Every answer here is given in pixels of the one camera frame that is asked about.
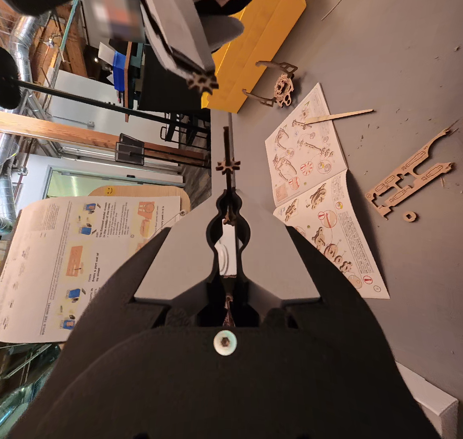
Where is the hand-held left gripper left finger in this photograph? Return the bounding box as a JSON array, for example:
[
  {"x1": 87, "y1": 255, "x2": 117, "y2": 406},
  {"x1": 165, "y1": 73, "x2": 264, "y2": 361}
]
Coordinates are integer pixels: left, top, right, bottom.
[{"x1": 135, "y1": 190, "x2": 230, "y2": 307}]

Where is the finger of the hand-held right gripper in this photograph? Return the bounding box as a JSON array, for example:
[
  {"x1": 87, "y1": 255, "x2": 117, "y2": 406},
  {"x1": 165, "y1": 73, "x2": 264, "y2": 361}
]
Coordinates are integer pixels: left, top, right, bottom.
[
  {"x1": 139, "y1": 2, "x2": 194, "y2": 82},
  {"x1": 132, "y1": 0, "x2": 216, "y2": 80}
]

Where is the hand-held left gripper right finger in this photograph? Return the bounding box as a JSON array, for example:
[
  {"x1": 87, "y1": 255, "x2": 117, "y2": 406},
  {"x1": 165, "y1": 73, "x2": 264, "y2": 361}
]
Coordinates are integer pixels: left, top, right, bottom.
[{"x1": 231, "y1": 190, "x2": 321, "y2": 315}]

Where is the small wooden gear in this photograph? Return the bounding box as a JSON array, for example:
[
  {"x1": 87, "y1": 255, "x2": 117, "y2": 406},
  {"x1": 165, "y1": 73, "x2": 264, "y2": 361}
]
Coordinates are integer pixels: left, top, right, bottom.
[{"x1": 186, "y1": 71, "x2": 219, "y2": 94}]

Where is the wooden axle with gear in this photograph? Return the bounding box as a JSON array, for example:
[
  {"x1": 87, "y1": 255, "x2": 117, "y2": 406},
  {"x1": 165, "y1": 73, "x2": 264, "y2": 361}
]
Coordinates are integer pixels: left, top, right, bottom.
[{"x1": 216, "y1": 126, "x2": 242, "y2": 227}]

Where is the partly built wooden model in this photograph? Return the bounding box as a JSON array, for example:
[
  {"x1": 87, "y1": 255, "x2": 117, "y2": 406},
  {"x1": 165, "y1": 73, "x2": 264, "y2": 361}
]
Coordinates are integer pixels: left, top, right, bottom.
[{"x1": 242, "y1": 60, "x2": 299, "y2": 109}]

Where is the blue bin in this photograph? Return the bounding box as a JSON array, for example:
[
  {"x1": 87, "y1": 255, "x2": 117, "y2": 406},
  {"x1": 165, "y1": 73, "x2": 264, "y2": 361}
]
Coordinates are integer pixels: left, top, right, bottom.
[{"x1": 111, "y1": 50, "x2": 131, "y2": 90}]

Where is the white round container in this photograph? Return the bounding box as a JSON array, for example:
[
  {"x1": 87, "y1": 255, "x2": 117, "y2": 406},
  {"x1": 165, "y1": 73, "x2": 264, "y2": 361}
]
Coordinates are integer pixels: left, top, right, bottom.
[{"x1": 215, "y1": 225, "x2": 238, "y2": 278}]

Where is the black chair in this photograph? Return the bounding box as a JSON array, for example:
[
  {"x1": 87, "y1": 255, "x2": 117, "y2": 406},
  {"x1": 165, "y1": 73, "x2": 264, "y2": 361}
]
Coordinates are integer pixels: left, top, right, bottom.
[{"x1": 159, "y1": 112, "x2": 211, "y2": 152}]

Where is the open instruction booklet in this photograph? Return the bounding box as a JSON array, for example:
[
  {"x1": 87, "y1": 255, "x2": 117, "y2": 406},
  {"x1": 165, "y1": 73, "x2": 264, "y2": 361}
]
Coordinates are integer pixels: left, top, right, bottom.
[{"x1": 265, "y1": 83, "x2": 391, "y2": 299}]

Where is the yellow box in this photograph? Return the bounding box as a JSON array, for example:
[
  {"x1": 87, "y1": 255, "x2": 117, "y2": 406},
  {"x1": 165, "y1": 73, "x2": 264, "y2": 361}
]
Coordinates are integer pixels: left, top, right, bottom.
[{"x1": 201, "y1": 0, "x2": 307, "y2": 114}]

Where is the black sign stand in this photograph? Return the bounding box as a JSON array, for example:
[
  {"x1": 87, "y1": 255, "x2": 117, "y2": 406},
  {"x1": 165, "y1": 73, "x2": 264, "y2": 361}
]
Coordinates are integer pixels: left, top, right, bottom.
[{"x1": 115, "y1": 133, "x2": 146, "y2": 164}]

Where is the large printed instruction sheet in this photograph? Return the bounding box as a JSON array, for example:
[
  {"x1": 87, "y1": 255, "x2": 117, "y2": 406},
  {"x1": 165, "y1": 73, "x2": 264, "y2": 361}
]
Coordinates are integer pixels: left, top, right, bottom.
[{"x1": 0, "y1": 195, "x2": 182, "y2": 344}]

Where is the wooden beam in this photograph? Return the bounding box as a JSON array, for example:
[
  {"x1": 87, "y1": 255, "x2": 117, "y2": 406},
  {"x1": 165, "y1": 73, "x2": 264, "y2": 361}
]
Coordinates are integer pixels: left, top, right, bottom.
[{"x1": 0, "y1": 111, "x2": 205, "y2": 159}]

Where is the thin wooden splinter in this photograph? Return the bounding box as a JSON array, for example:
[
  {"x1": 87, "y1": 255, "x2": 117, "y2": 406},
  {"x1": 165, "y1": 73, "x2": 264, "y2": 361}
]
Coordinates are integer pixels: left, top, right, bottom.
[{"x1": 321, "y1": 0, "x2": 344, "y2": 21}]

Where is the thin wooden stick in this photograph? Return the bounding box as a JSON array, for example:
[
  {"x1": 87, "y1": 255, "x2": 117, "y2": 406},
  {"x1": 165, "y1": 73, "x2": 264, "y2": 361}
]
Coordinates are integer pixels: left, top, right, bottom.
[{"x1": 303, "y1": 109, "x2": 374, "y2": 125}]

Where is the white box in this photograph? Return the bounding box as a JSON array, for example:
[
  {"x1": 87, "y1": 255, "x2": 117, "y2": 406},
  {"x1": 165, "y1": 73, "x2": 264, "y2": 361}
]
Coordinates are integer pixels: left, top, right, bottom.
[{"x1": 394, "y1": 361, "x2": 460, "y2": 439}]

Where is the silver air duct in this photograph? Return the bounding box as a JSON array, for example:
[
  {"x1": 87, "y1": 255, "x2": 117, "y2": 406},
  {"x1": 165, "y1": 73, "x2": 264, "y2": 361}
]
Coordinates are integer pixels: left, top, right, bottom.
[{"x1": 0, "y1": 15, "x2": 46, "y2": 235}]

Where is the flat wooden frame part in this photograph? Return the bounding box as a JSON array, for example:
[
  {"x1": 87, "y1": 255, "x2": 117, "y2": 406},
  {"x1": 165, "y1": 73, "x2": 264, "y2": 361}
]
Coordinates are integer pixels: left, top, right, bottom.
[{"x1": 365, "y1": 128, "x2": 455, "y2": 220}]

